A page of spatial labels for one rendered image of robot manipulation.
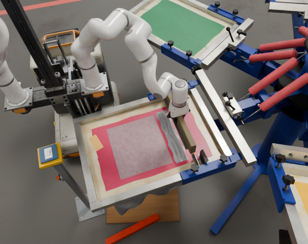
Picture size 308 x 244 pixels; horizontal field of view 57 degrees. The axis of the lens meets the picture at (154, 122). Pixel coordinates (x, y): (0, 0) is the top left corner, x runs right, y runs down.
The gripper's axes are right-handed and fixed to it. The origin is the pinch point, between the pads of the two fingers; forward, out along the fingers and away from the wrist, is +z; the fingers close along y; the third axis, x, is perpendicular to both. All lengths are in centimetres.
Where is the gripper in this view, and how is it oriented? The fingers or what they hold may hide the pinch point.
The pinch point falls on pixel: (178, 118)
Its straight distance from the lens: 155.3
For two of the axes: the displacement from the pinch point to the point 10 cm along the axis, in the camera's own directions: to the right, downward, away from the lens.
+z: 0.5, 5.5, 8.3
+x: 3.2, 7.8, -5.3
